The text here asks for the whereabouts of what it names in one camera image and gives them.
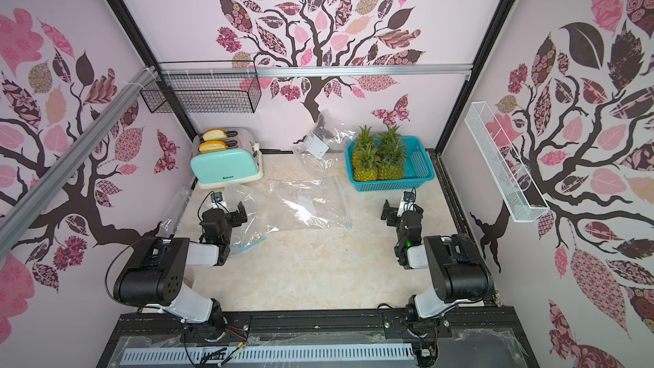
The mint green toaster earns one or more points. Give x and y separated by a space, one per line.
241 163

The toast slice front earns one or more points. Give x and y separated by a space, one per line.
212 146

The toast slice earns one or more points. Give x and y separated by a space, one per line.
214 134
212 146

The clear zip bag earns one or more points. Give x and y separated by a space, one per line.
172 218

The white wire wall shelf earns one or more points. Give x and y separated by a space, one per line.
494 135

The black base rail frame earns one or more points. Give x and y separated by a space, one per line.
464 337

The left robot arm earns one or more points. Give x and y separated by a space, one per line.
153 275

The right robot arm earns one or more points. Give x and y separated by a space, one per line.
457 271

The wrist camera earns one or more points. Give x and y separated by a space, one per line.
217 201
408 200

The black wire wall basket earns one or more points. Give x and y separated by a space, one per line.
204 90

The aluminium rail left wall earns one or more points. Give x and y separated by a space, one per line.
24 213

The aluminium rail wall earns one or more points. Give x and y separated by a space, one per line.
325 71
24 213

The pineapple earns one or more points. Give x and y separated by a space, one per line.
392 165
364 139
365 163
387 139

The teal plastic basket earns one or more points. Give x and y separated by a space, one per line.
418 169

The aluminium rail back wall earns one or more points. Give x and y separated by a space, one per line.
325 71

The toast slice rear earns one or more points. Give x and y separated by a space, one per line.
214 134

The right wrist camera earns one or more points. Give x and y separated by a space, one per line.
408 200

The white slotted cable duct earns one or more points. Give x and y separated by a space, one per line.
267 354

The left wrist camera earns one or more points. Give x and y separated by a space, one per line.
217 201

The zip bag with blue seal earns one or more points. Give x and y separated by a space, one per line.
248 205

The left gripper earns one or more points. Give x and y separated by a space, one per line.
234 215

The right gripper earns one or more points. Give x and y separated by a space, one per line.
391 214

